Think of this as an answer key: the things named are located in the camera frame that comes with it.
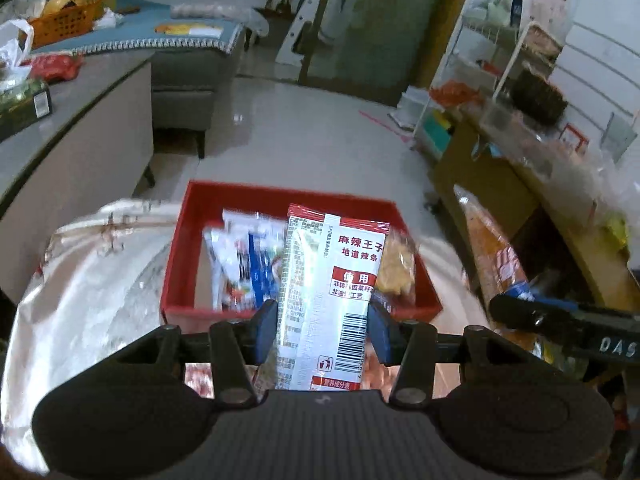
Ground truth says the blue white candy packet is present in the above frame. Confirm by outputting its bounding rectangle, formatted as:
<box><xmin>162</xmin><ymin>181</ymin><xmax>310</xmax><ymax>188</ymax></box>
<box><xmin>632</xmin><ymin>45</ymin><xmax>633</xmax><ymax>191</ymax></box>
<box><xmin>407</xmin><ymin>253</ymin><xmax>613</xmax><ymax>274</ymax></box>
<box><xmin>247</xmin><ymin>219</ymin><xmax>286</xmax><ymax>308</ymax></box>

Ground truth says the long white red snack packet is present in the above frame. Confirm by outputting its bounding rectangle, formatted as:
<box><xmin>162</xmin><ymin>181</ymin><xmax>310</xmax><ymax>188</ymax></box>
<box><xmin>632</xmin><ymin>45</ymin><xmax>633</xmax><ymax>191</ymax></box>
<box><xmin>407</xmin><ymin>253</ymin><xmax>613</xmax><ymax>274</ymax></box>
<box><xmin>274</xmin><ymin>205</ymin><xmax>390</xmax><ymax>391</ymax></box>

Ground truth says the yellow crackers clear pack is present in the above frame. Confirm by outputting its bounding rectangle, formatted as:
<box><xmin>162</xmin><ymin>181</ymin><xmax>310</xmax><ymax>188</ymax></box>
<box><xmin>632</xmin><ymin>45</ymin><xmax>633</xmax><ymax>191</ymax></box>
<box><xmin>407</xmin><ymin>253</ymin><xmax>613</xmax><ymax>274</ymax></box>
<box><xmin>375</xmin><ymin>229</ymin><xmax>416</xmax><ymax>304</ymax></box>

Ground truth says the red cardboard box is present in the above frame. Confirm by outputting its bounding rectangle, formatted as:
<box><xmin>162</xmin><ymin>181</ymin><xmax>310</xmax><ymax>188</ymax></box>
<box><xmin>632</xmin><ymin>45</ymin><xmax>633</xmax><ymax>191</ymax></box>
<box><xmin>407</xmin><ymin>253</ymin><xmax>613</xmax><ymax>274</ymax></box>
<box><xmin>159</xmin><ymin>180</ymin><xmax>444</xmax><ymax>334</ymax></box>

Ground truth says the orange bread bag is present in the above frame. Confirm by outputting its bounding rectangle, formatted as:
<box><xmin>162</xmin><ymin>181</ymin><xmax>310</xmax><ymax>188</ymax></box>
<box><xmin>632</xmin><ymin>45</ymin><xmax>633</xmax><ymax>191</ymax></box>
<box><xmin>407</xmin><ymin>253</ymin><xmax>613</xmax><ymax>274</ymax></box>
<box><xmin>454</xmin><ymin>184</ymin><xmax>544</xmax><ymax>358</ymax></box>

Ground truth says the wooden side cabinet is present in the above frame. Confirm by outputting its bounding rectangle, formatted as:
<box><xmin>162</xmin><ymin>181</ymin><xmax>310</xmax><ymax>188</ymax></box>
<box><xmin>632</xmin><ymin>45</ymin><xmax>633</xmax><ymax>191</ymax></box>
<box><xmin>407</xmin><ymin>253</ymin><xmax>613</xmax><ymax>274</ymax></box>
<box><xmin>432</xmin><ymin>112</ymin><xmax>639</xmax><ymax>312</ymax></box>

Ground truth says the grey long cabinet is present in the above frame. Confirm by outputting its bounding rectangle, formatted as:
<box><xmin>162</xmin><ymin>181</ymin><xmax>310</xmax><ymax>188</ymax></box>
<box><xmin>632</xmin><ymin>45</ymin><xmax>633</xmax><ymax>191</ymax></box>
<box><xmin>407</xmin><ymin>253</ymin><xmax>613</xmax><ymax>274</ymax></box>
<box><xmin>1</xmin><ymin>51</ymin><xmax>154</xmax><ymax>304</ymax></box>

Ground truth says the grey sofa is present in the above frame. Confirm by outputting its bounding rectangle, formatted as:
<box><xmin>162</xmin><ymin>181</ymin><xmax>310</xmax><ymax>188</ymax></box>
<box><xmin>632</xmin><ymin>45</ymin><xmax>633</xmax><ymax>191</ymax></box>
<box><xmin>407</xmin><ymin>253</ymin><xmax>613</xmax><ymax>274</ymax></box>
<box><xmin>37</xmin><ymin>0</ymin><xmax>246</xmax><ymax>157</ymax></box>

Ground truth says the dark green box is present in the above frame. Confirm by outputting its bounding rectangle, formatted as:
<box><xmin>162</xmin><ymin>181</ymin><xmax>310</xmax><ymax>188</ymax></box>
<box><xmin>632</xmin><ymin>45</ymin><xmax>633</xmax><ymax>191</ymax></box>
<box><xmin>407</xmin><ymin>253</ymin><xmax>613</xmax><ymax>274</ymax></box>
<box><xmin>0</xmin><ymin>79</ymin><xmax>52</xmax><ymax>142</ymax></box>

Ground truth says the red snack bag on cabinet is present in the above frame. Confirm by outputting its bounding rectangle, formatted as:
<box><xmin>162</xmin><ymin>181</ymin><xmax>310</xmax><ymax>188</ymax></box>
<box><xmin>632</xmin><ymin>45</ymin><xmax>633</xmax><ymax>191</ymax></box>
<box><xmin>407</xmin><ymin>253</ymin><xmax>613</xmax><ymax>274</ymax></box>
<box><xmin>22</xmin><ymin>54</ymin><xmax>84</xmax><ymax>84</ymax></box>

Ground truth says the white plastic bag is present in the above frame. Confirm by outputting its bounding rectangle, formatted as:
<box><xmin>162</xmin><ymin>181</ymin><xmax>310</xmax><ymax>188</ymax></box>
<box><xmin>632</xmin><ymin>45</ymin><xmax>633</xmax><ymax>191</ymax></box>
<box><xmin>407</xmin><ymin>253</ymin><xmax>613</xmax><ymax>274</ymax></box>
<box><xmin>1</xmin><ymin>18</ymin><xmax>35</xmax><ymax>91</ymax></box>

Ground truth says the orange plastic basket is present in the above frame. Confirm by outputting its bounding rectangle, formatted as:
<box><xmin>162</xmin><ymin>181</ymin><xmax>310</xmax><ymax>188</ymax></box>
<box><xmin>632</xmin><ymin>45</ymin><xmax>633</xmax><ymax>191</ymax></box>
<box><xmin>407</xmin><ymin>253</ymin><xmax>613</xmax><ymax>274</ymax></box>
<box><xmin>29</xmin><ymin>0</ymin><xmax>105</xmax><ymax>49</ymax></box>

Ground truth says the white wire shelf rack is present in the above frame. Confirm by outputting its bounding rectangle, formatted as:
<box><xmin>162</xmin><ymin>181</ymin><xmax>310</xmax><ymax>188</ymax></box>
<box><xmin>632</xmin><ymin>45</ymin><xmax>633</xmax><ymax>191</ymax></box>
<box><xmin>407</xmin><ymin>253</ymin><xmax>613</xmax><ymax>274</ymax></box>
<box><xmin>389</xmin><ymin>0</ymin><xmax>591</xmax><ymax>162</ymax></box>

